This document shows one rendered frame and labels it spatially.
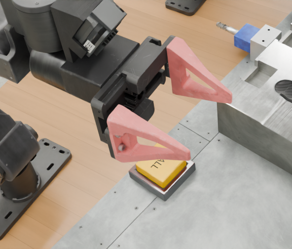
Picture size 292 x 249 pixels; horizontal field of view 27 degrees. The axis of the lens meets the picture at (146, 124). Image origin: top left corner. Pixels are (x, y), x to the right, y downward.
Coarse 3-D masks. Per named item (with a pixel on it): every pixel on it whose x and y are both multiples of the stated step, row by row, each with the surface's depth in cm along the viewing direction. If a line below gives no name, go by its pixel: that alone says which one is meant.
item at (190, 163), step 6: (192, 162) 102; (132, 168) 103; (186, 168) 101; (138, 174) 102; (180, 174) 101; (144, 180) 101; (174, 180) 100; (156, 186) 100; (168, 186) 100; (162, 192) 99
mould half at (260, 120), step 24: (288, 48) 106; (288, 72) 103; (240, 96) 101; (264, 96) 100; (240, 120) 100; (264, 120) 97; (288, 120) 97; (240, 144) 106; (264, 144) 100; (288, 144) 96; (288, 168) 100
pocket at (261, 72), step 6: (258, 60) 105; (258, 66) 106; (264, 66) 105; (270, 66) 104; (252, 72) 106; (258, 72) 107; (264, 72) 106; (270, 72) 105; (246, 78) 105; (252, 78) 106; (258, 78) 106; (264, 78) 106; (252, 84) 106; (258, 84) 105
